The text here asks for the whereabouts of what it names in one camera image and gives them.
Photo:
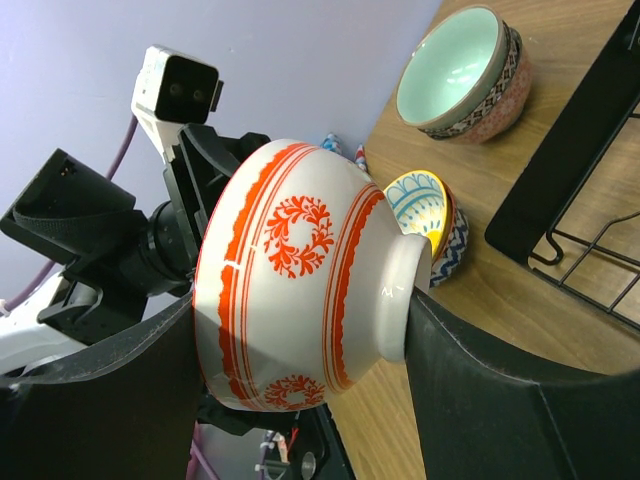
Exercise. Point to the mint green bowl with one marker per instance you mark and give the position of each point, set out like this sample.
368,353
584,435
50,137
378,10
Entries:
453,68

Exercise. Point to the blue floral cloth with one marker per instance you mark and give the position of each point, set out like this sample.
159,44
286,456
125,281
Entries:
332,142

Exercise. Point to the black wire dish rack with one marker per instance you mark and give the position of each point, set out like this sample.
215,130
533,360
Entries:
525,226

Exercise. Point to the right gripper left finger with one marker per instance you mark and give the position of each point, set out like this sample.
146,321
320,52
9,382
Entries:
123,408

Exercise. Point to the blue zigzag red bowl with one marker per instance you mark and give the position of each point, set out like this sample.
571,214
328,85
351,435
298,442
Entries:
456,244

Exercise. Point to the red white patterned bowl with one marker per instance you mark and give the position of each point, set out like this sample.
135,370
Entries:
303,281

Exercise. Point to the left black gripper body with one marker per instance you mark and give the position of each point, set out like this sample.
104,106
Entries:
115,258

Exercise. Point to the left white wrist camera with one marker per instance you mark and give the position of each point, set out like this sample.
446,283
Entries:
173,89

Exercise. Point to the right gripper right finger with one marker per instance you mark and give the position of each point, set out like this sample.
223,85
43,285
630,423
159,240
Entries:
486,409

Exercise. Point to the yellow dotted teal bowl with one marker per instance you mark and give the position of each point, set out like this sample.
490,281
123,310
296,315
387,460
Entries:
419,202

